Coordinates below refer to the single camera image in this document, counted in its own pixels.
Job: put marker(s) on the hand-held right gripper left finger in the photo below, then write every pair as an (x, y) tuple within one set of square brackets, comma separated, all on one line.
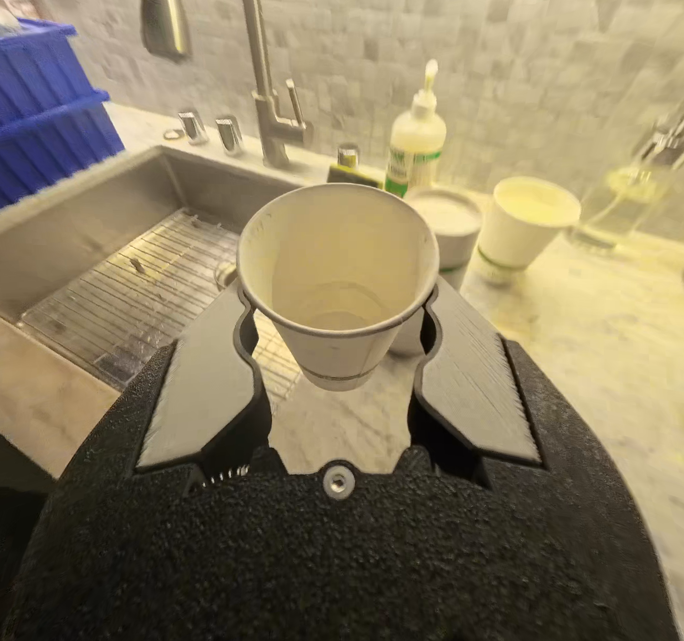
[(203, 384)]

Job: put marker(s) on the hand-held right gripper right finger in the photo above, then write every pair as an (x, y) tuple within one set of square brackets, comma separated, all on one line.
[(475, 384)]

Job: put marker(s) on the white marble desk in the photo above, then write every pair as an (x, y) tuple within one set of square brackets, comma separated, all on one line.
[(588, 341)]

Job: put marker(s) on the white lidded paper cup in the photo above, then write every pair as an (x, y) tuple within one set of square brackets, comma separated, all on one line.
[(449, 219)]

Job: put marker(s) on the steel sink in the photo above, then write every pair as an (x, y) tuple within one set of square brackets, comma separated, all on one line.
[(80, 235)]

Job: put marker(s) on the glass soap dispenser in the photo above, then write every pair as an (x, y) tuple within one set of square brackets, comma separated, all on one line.
[(620, 202)]

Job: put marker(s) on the green yellow sponge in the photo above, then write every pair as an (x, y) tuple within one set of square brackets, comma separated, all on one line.
[(352, 175)]

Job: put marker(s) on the small metal counter disc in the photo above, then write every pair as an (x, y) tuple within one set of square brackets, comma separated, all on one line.
[(173, 134)]

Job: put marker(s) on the dish soap pump bottle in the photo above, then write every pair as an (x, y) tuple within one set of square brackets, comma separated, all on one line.
[(414, 138)]

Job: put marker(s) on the steel kitchen faucet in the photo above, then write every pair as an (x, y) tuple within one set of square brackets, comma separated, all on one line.
[(256, 37)]

